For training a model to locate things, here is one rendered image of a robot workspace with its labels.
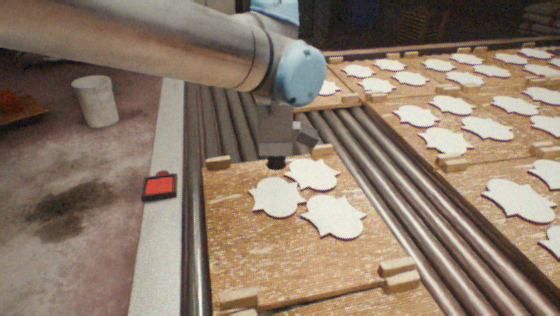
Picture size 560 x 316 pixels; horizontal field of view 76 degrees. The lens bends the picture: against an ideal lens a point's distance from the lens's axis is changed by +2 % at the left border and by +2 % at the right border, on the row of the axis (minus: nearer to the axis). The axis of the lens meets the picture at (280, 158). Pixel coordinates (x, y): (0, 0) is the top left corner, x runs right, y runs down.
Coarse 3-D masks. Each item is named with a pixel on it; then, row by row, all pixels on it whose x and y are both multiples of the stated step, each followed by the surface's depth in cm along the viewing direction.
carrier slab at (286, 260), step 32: (288, 160) 90; (224, 192) 79; (320, 192) 79; (352, 192) 79; (224, 224) 71; (256, 224) 71; (288, 224) 71; (384, 224) 71; (224, 256) 64; (256, 256) 64; (288, 256) 64; (320, 256) 64; (352, 256) 64; (384, 256) 64; (224, 288) 58; (288, 288) 58; (320, 288) 58; (352, 288) 59
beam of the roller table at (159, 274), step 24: (168, 96) 130; (168, 120) 114; (168, 144) 101; (168, 168) 91; (144, 216) 76; (168, 216) 76; (144, 240) 70; (168, 240) 70; (144, 264) 65; (168, 264) 65; (144, 288) 61; (168, 288) 61; (144, 312) 57; (168, 312) 57
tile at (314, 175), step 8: (296, 160) 88; (304, 160) 88; (320, 160) 88; (296, 168) 85; (304, 168) 85; (312, 168) 85; (320, 168) 85; (328, 168) 85; (288, 176) 83; (296, 176) 83; (304, 176) 83; (312, 176) 83; (320, 176) 83; (328, 176) 83; (336, 176) 84; (304, 184) 80; (312, 184) 80; (320, 184) 80; (328, 184) 80
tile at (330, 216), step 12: (312, 204) 74; (324, 204) 74; (336, 204) 74; (348, 204) 74; (300, 216) 72; (312, 216) 71; (324, 216) 71; (336, 216) 71; (348, 216) 71; (360, 216) 71; (324, 228) 68; (336, 228) 68; (348, 228) 68; (360, 228) 68; (348, 240) 67
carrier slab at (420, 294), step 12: (420, 288) 58; (336, 300) 56; (348, 300) 56; (360, 300) 56; (372, 300) 56; (384, 300) 56; (396, 300) 56; (408, 300) 56; (420, 300) 56; (432, 300) 56; (288, 312) 54; (300, 312) 54; (312, 312) 54; (324, 312) 54; (336, 312) 55; (348, 312) 55; (360, 312) 55; (372, 312) 55; (384, 312) 55; (396, 312) 55; (408, 312) 55; (420, 312) 55; (432, 312) 55
